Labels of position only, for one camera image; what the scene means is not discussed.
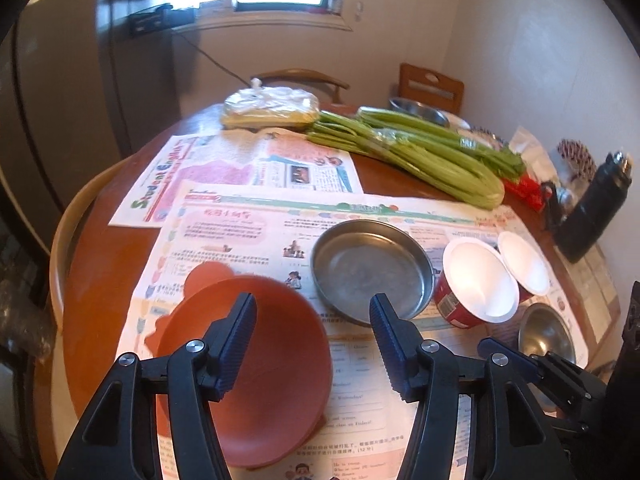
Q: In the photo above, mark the white ceramic bowl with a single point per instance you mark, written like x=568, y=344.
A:
x=457, y=121

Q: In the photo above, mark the black power strip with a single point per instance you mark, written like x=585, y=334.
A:
x=160, y=20

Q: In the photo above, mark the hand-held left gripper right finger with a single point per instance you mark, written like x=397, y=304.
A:
x=387, y=345

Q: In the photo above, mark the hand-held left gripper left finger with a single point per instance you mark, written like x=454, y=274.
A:
x=239, y=340

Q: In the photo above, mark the plastic bag with yellow food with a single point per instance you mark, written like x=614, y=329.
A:
x=270, y=107

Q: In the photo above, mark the orange wooden chair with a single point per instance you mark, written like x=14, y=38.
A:
x=430, y=85

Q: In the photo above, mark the white tissue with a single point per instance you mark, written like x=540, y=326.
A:
x=532, y=152

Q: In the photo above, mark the grey refrigerator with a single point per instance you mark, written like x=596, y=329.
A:
x=60, y=110

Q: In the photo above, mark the light wooden chair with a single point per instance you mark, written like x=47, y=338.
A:
x=62, y=240

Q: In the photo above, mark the red tissue pack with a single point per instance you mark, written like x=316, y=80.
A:
x=525, y=192

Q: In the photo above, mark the curved dark wooden chair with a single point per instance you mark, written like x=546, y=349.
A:
x=300, y=76

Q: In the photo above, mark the celery bunch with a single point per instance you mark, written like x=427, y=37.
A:
x=425, y=165
x=425, y=125

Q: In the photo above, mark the black thermos bottle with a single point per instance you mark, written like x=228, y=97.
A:
x=595, y=210

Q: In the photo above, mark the pink printed newspaper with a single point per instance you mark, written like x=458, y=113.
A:
x=215, y=165

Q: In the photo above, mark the steel pan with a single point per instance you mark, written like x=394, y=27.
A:
x=360, y=265

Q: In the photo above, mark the large printed newspaper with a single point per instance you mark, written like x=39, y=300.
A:
x=240, y=230

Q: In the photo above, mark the small steel bowl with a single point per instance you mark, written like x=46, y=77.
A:
x=545, y=330

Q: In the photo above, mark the patterned plate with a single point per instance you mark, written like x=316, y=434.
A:
x=482, y=134

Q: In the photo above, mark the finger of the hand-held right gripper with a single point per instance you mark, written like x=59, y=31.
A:
x=492, y=346

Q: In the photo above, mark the small white round object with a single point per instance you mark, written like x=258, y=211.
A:
x=565, y=197

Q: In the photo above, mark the beaded ornament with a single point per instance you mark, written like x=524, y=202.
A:
x=577, y=157

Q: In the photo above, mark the large steel bowl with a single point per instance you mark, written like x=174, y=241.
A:
x=415, y=107

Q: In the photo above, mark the red paper bowl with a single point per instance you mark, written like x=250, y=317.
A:
x=475, y=280
x=525, y=265

